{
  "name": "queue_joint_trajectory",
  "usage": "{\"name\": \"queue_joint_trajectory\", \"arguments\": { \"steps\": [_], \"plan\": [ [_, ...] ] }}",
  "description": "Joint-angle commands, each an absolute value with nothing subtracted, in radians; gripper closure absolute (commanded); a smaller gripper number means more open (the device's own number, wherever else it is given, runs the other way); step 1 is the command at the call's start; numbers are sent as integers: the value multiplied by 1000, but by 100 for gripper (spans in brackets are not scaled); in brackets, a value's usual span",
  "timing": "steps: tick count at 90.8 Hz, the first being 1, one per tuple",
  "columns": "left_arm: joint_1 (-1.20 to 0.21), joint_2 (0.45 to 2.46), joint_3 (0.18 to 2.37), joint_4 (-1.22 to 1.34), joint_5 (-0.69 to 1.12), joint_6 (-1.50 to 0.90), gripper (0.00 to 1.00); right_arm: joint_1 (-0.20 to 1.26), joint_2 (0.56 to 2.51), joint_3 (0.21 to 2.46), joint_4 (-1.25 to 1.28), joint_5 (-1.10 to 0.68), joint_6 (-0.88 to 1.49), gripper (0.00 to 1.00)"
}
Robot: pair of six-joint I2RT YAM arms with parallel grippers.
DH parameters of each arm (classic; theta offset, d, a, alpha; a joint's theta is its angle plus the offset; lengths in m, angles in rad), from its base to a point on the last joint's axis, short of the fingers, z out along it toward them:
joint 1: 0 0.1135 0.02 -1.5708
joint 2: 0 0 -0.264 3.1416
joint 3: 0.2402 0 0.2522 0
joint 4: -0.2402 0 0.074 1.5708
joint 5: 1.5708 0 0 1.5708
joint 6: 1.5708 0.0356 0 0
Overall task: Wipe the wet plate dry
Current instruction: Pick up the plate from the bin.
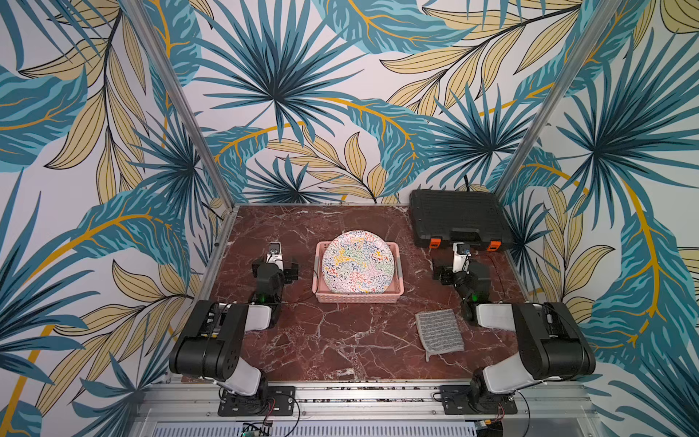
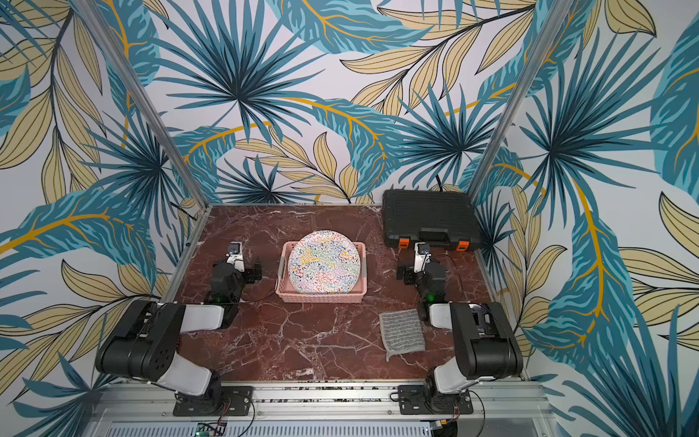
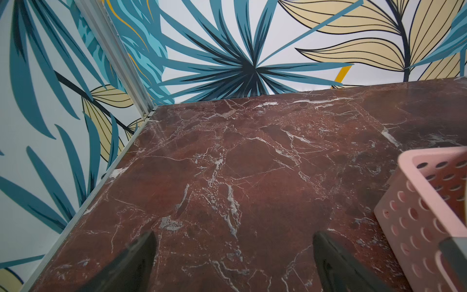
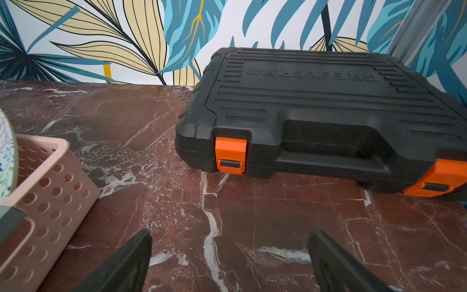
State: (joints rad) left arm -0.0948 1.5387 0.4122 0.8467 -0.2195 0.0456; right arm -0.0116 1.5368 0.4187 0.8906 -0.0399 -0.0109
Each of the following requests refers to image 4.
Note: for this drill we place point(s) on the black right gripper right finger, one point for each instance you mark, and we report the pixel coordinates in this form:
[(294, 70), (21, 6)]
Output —
[(336, 270)]

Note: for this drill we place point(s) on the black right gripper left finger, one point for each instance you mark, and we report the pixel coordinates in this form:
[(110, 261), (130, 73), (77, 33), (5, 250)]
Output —
[(125, 270)]

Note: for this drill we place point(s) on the colourful squiggle pattern plate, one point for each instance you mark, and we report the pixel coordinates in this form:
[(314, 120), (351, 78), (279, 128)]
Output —
[(9, 158)]

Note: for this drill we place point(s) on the pink perforated plastic basket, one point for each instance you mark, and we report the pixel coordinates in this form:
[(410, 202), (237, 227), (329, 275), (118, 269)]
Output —
[(53, 197)]

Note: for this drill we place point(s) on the black plastic tool case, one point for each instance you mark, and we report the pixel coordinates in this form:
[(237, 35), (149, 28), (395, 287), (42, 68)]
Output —
[(359, 116)]

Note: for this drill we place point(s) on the aluminium corner post right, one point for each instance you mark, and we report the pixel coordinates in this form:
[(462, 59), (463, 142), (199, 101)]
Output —
[(415, 28)]

